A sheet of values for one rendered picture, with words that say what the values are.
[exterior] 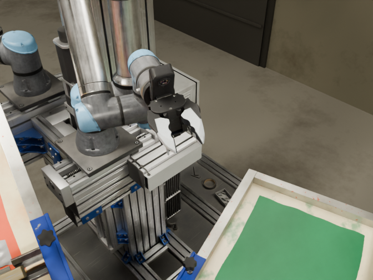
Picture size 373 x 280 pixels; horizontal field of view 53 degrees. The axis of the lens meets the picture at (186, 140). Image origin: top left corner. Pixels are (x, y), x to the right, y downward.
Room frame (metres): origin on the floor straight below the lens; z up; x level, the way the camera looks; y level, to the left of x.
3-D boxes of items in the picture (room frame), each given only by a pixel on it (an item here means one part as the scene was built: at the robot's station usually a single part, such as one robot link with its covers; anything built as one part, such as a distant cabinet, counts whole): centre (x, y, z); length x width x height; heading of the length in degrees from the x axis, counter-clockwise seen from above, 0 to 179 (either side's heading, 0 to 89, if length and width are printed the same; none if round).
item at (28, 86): (1.37, 0.65, 1.31); 0.15 x 0.15 x 0.10
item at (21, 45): (1.37, 0.66, 1.42); 0.13 x 0.12 x 0.14; 78
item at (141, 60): (0.80, 0.10, 1.65); 0.11 x 0.08 x 0.09; 19
